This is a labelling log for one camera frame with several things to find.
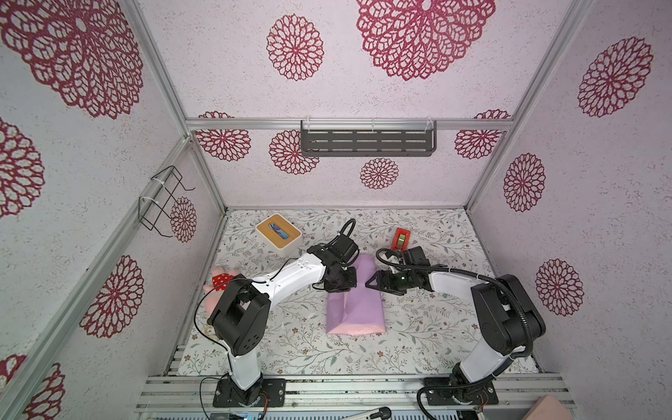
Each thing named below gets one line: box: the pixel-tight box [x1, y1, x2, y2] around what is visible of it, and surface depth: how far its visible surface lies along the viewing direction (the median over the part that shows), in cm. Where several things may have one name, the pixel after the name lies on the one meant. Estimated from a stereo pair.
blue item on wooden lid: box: [269, 223, 290, 240], surface depth 109 cm
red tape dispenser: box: [390, 227, 413, 252], surface depth 104 cm
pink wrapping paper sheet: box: [325, 253, 387, 336], surface depth 86 cm
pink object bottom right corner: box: [521, 394, 574, 420], surface depth 71 cm
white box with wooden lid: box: [255, 213, 303, 259], surface depth 108 cm
